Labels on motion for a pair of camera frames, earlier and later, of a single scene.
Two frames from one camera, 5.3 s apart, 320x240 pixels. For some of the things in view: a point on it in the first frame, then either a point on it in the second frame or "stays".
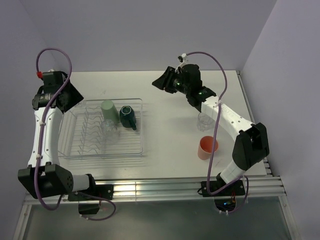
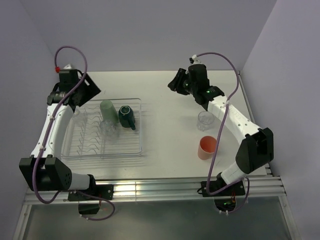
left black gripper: (76, 97) -> (91, 91)
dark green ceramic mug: (127, 117) stays
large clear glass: (110, 133) stays
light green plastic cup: (109, 111) stays
